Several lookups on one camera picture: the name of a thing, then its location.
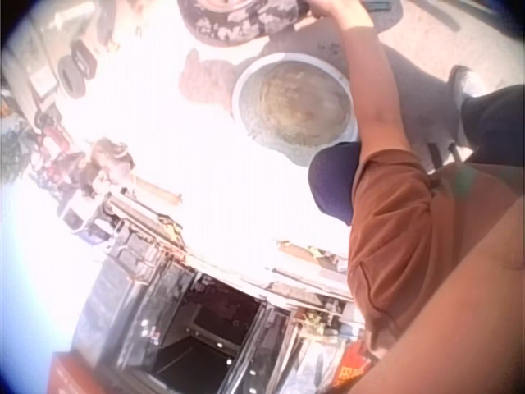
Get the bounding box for person's left hand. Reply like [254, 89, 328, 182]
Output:
[307, 0, 372, 22]

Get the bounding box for muddy black tyre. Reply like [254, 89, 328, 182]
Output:
[177, 0, 313, 47]

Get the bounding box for grey basin of muddy water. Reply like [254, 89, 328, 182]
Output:
[231, 52, 361, 167]

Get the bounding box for person's legs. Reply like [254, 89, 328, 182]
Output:
[307, 64, 525, 227]

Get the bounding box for small black tyre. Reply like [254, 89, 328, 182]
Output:
[56, 64, 89, 100]
[70, 39, 100, 80]

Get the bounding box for wooden plank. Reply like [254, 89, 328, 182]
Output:
[133, 175, 183, 205]

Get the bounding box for heap of machines and junk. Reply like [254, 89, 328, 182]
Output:
[22, 121, 137, 258]

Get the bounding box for shop front with shutters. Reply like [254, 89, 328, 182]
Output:
[71, 196, 358, 394]

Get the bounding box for red sign board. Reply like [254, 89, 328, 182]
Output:
[48, 350, 139, 394]

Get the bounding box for black metal stool frame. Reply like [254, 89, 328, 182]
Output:
[424, 140, 463, 168]

